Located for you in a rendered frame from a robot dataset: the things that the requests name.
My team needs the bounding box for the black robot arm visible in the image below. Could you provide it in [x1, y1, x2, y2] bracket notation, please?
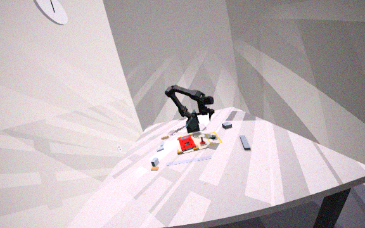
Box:
[165, 85, 214, 119]

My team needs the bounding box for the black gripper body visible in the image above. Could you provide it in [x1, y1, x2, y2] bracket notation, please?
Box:
[191, 105, 215, 118]

